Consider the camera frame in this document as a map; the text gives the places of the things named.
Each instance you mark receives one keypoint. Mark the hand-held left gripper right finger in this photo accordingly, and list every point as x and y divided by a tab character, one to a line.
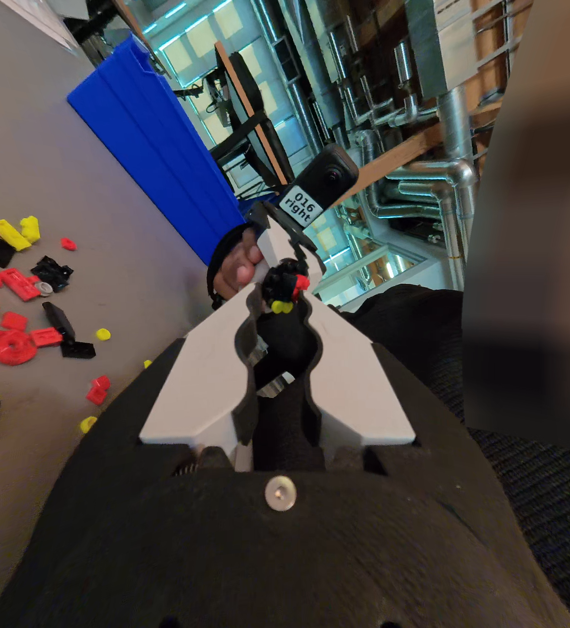
363	392

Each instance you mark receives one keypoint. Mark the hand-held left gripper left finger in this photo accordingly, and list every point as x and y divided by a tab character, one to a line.
196	392

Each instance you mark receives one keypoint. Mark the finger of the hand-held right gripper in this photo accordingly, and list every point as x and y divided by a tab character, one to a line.
316	277
275	250

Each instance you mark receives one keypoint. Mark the yellow black lego assembly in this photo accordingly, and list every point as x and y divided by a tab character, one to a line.
285	287

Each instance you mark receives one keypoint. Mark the red half-round lego tile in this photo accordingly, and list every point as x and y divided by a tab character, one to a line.
68	244
102	381

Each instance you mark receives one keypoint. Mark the red square lego plate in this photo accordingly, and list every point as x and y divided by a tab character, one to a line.
95	395

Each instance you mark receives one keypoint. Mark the yellow round lego tile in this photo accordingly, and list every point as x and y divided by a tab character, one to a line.
102	334
87	423

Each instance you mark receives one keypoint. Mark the red round lego plate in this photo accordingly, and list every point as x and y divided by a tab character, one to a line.
10	347

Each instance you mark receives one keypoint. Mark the pile of loose lego pieces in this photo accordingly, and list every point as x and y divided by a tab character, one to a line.
10	274

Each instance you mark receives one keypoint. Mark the person's right hand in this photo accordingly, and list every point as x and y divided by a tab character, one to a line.
238	267

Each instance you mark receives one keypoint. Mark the wooden desk with black legs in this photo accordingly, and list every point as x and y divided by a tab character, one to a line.
255	122

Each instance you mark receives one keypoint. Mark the wooden desk edge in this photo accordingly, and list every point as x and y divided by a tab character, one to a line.
397	152

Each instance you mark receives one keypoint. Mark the blue plastic bin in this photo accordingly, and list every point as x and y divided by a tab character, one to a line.
157	147

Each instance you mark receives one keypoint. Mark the black knit sweater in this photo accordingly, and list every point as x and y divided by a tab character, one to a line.
510	490

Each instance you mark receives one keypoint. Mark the glossy printed sheet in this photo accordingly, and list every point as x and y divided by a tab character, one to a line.
44	19

